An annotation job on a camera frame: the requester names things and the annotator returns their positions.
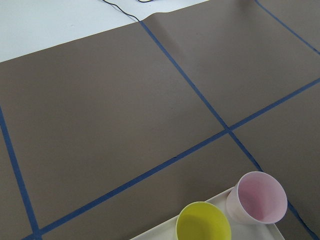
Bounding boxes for pink ikea cup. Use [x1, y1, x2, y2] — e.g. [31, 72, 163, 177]
[226, 171, 288, 225]

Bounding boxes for yellow ikea cup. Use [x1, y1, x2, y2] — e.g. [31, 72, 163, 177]
[175, 201, 232, 240]

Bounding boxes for cream serving tray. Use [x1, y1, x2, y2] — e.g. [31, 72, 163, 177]
[133, 188, 285, 240]

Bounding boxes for black pendant cable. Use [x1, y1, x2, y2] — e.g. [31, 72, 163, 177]
[101, 0, 141, 23]

